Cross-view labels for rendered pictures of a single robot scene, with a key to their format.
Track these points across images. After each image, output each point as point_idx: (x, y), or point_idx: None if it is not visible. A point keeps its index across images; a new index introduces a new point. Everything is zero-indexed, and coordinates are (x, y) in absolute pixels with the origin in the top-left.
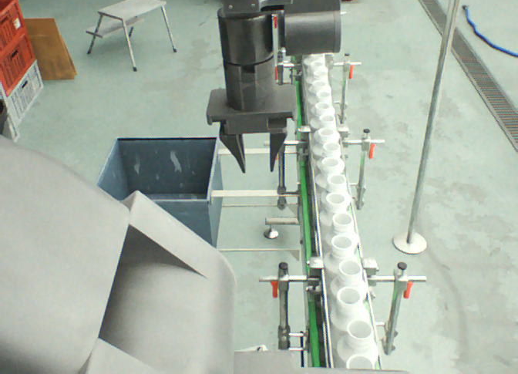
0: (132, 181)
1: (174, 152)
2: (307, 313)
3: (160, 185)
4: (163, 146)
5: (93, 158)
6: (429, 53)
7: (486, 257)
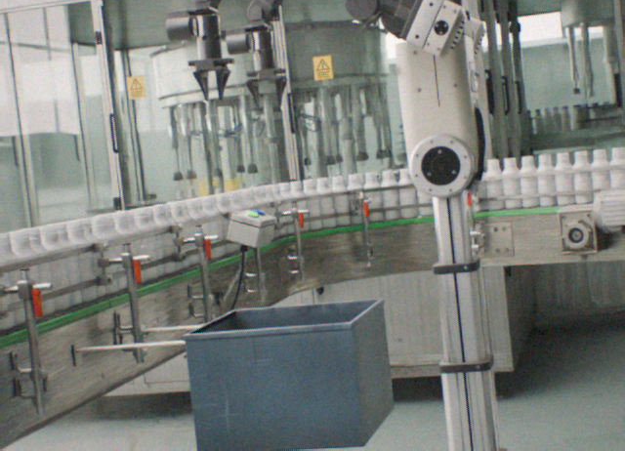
0: (348, 415)
1: (261, 358)
2: (180, 317)
3: (301, 427)
4: (275, 345)
5: None
6: None
7: None
